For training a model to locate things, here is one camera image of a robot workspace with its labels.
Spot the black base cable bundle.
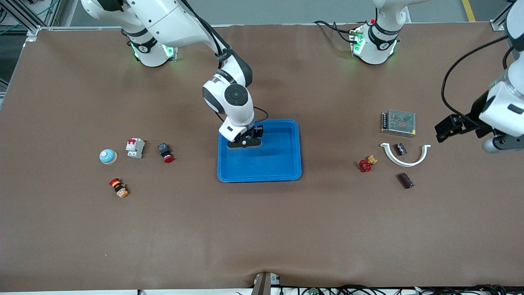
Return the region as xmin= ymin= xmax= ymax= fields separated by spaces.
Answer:
xmin=314 ymin=20 xmax=361 ymax=43

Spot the red mushroom push button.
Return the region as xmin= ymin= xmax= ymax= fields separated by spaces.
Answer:
xmin=158 ymin=143 xmax=175 ymax=164

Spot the metal table clamp bracket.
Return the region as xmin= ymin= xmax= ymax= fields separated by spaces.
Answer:
xmin=251 ymin=271 xmax=282 ymax=295

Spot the red yellow emergency stop button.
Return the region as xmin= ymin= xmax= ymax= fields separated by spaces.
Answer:
xmin=109 ymin=178 xmax=129 ymax=199

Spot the black floor cable bundle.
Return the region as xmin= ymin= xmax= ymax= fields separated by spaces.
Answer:
xmin=278 ymin=284 xmax=510 ymax=295

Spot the aluminium frame rail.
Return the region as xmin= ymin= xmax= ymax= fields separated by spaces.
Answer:
xmin=0 ymin=0 xmax=62 ymax=43
xmin=491 ymin=0 xmax=510 ymax=32

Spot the blue plastic tray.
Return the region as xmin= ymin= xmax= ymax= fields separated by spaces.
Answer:
xmin=217 ymin=119 xmax=303 ymax=183

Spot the light blue call bell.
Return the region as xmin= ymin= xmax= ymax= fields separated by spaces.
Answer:
xmin=99 ymin=148 xmax=118 ymax=165

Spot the long brown capacitor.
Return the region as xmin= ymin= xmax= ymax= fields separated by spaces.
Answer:
xmin=396 ymin=172 xmax=415 ymax=190

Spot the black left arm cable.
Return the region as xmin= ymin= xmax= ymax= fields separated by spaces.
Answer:
xmin=441 ymin=35 xmax=514 ymax=123

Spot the white circuit breaker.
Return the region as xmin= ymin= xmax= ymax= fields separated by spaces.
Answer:
xmin=125 ymin=138 xmax=145 ymax=159

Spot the brass valve red handle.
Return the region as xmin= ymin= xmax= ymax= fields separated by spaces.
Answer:
xmin=359 ymin=154 xmax=378 ymax=173

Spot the white half-ring pipe clamp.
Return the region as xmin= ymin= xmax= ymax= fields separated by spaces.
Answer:
xmin=380 ymin=142 xmax=431 ymax=168

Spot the metal mesh power supply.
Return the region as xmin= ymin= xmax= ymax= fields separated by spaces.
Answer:
xmin=381 ymin=109 xmax=417 ymax=138

